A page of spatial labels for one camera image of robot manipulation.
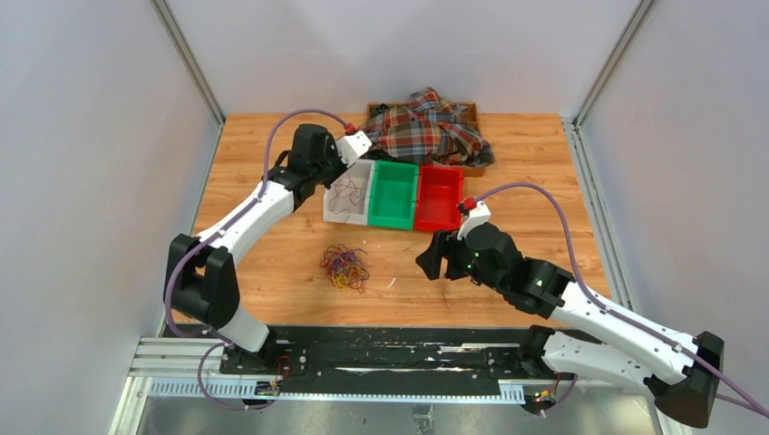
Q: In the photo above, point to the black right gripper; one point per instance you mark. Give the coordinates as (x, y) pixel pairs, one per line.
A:
(431, 258)

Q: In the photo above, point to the green plastic bin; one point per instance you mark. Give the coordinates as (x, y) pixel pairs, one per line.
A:
(393, 195)

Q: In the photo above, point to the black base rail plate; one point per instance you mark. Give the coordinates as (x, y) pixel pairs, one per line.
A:
(367, 363)

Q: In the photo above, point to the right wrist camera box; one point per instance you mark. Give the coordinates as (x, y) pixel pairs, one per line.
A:
(474, 213)

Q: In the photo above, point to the plaid flannel shirt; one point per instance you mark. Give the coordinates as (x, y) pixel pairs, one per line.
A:
(423, 129)

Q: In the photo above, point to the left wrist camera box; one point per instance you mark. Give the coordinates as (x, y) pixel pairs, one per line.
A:
(352, 147)

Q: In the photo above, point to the red plastic bin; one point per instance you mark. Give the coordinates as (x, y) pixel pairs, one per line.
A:
(438, 194)

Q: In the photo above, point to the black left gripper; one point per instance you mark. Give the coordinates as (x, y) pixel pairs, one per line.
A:
(333, 150)

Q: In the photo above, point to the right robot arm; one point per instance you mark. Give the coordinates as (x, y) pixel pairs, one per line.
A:
(677, 370)

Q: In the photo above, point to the white plastic bin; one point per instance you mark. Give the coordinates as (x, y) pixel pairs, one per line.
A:
(347, 200)

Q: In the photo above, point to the wooden tray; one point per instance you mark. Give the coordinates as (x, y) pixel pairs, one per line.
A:
(471, 120)

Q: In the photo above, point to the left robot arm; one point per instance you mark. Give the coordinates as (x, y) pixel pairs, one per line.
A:
(201, 277)

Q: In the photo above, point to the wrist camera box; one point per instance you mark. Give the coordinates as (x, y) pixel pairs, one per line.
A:
(352, 147)
(474, 213)

